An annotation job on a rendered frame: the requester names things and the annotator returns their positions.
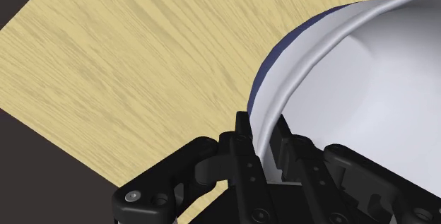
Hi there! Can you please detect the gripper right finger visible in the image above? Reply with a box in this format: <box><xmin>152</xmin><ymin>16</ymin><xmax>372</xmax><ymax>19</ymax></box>
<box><xmin>269</xmin><ymin>114</ymin><xmax>441</xmax><ymax>224</ymax></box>

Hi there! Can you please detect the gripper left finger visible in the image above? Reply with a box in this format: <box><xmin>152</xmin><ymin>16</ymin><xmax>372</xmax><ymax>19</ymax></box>
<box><xmin>111</xmin><ymin>111</ymin><xmax>279</xmax><ymax>224</ymax></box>

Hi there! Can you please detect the white bowl with blue outside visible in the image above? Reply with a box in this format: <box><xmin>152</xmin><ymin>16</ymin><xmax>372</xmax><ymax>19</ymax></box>
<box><xmin>247</xmin><ymin>0</ymin><xmax>441</xmax><ymax>199</ymax></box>

